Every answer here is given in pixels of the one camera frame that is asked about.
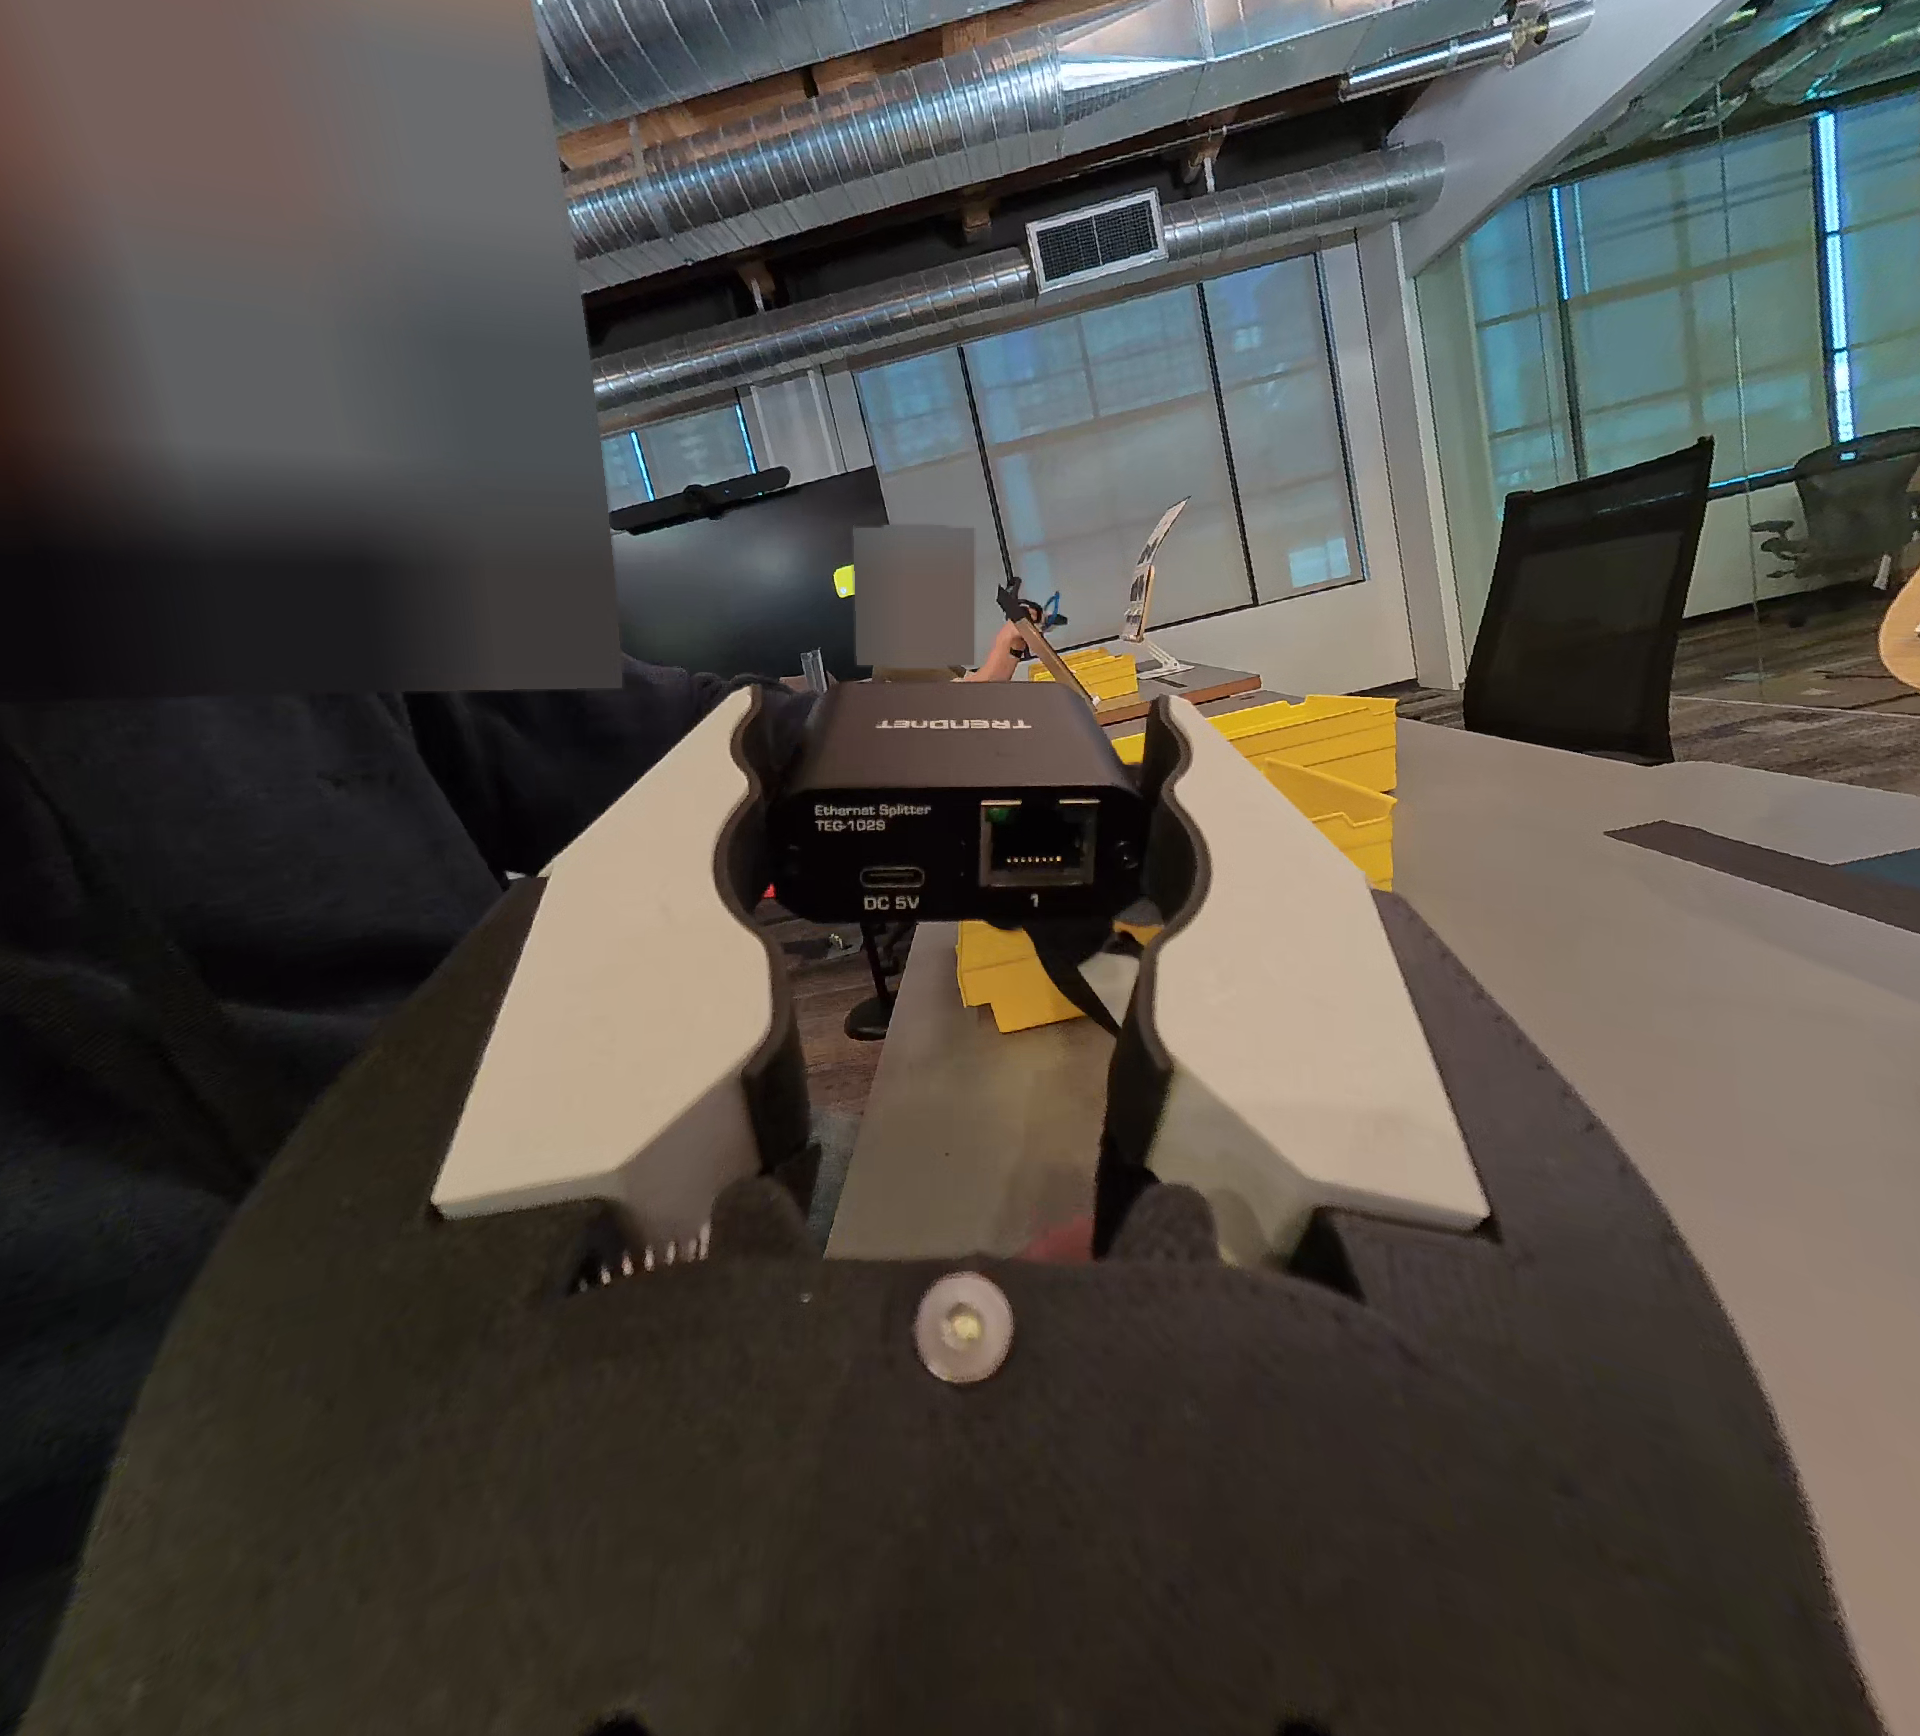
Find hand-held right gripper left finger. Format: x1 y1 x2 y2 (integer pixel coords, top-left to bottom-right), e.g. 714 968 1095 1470
432 685 819 1227

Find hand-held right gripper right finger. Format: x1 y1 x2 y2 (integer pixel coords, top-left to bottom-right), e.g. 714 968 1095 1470
1094 697 1493 1266

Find black ethernet cable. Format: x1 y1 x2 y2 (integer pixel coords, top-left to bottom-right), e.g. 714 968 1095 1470
990 918 1128 1035

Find black network switch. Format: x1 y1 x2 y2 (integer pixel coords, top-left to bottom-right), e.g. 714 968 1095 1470
755 677 1158 928

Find wooden desk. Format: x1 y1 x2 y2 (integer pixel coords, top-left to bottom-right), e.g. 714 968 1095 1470
1085 660 1262 726

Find small yellow bin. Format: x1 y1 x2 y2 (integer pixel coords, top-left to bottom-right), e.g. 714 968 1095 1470
1028 643 1146 706

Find large black screen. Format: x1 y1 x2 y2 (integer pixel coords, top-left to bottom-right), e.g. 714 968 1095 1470
606 464 887 691

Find black office chair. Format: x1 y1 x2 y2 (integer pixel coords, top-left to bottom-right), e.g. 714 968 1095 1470
1751 428 1920 605

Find white ceiling vent grille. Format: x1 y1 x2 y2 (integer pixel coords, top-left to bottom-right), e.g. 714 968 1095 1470
1024 188 1170 296

